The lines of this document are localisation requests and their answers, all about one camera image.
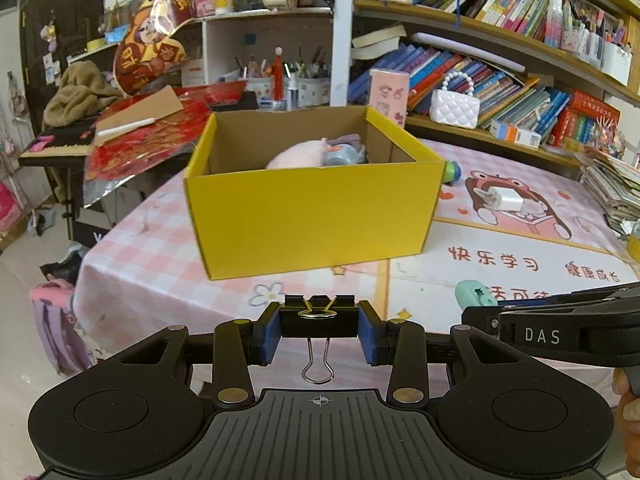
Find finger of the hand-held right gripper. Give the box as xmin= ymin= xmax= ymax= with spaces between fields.
xmin=461 ymin=304 xmax=501 ymax=337

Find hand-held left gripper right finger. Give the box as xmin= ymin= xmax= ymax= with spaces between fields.
xmin=359 ymin=302 xmax=518 ymax=408

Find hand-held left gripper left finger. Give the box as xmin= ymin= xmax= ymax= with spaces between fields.
xmin=120 ymin=302 xmax=282 ymax=408

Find black binder clip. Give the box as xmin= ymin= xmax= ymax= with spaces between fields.
xmin=280 ymin=295 xmax=360 ymax=385

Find yellow cardboard box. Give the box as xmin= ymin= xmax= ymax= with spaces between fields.
xmin=183 ymin=106 xmax=447 ymax=281

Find pink fluffy pom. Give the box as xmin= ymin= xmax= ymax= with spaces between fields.
xmin=265 ymin=139 xmax=329 ymax=170

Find grey plush keychain toy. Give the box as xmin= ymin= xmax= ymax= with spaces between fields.
xmin=322 ymin=133 xmax=367 ymax=166

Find person's right hand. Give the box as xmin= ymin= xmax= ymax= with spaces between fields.
xmin=612 ymin=371 xmax=640 ymax=472

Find mint green toy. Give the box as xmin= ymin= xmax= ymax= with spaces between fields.
xmin=454 ymin=280 xmax=499 ymax=309

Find white charger plug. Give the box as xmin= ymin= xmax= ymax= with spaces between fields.
xmin=486 ymin=186 xmax=524 ymax=214

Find pink printed tablecloth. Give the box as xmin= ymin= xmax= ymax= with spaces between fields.
xmin=75 ymin=135 xmax=640 ymax=377

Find stack of magazines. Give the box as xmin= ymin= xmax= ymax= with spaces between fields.
xmin=579 ymin=150 xmax=640 ymax=235

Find orange and white carton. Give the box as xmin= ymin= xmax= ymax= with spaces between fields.
xmin=490 ymin=119 xmax=544 ymax=149

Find white quilted handbag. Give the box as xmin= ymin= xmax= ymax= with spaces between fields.
xmin=430 ymin=71 xmax=481 ymax=130

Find purple backpack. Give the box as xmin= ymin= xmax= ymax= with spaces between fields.
xmin=29 ymin=279 xmax=97 ymax=377

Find red foil bags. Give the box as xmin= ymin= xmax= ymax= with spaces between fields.
xmin=84 ymin=82 xmax=249 ymax=182

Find pink cylindrical container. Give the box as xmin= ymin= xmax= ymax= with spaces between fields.
xmin=369 ymin=69 xmax=411 ymax=129

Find white stick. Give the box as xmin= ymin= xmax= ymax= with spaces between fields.
xmin=95 ymin=117 xmax=157 ymax=137

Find brown cardboard sheet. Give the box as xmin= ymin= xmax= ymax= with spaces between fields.
xmin=94 ymin=85 xmax=185 ymax=147

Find red pen with pompom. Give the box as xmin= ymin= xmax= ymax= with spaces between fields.
xmin=272 ymin=46 xmax=285 ymax=104

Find white pen organizer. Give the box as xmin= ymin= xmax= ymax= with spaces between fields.
xmin=545 ymin=0 xmax=634 ymax=87

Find wooden bookshelf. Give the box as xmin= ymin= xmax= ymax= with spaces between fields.
xmin=350 ymin=0 xmax=640 ymax=173

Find white desktop organizer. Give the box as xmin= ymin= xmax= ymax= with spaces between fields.
xmin=177 ymin=9 xmax=334 ymax=111

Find brown cloth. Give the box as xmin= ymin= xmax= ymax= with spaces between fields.
xmin=42 ymin=60 xmax=124 ymax=132

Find red gold foil bag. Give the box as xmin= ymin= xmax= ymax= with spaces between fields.
xmin=112 ymin=0 xmax=189 ymax=97

